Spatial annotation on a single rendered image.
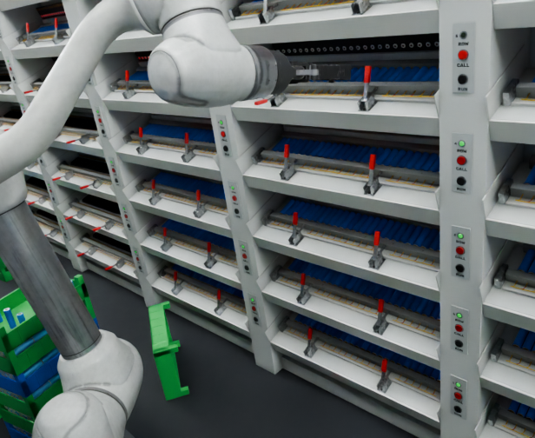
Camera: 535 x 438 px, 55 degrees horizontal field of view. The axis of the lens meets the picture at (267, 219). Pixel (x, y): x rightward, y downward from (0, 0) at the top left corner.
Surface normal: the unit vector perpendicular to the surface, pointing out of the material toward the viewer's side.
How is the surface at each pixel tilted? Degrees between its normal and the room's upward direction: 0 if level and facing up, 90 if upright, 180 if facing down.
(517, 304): 19
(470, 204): 90
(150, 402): 0
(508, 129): 109
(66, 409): 6
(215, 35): 59
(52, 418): 5
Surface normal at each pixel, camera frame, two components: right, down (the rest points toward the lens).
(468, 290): -0.68, 0.38
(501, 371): -0.35, -0.73
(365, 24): -0.60, 0.65
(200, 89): 0.52, 0.60
